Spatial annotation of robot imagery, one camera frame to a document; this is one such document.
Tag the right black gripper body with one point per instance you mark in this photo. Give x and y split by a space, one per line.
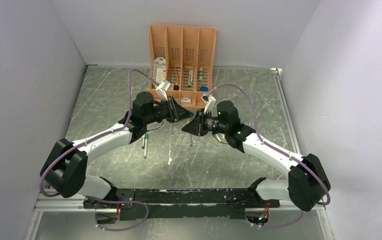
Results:
207 123

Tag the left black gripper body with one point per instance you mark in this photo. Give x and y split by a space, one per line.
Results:
163 112

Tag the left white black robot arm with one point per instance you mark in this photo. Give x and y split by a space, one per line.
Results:
66 166

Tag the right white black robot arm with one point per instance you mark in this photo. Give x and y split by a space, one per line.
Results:
242 137

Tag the green cap pen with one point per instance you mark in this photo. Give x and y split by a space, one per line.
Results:
145 145

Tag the small white box in organizer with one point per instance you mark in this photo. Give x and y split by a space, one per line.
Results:
185 100

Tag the blue object in organizer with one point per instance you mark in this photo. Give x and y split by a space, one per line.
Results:
203 89

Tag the white packet in organizer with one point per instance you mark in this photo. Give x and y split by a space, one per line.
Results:
159 69

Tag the orange desk organizer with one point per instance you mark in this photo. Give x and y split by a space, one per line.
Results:
189 52

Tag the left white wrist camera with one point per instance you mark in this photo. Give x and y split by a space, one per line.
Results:
162 89

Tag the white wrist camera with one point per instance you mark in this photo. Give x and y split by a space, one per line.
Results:
162 89
209 101

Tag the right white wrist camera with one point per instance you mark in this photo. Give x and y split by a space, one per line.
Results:
209 101

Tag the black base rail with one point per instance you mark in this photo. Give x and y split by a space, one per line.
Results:
183 203

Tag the aluminium frame rail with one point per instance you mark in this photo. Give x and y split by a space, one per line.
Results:
306 185

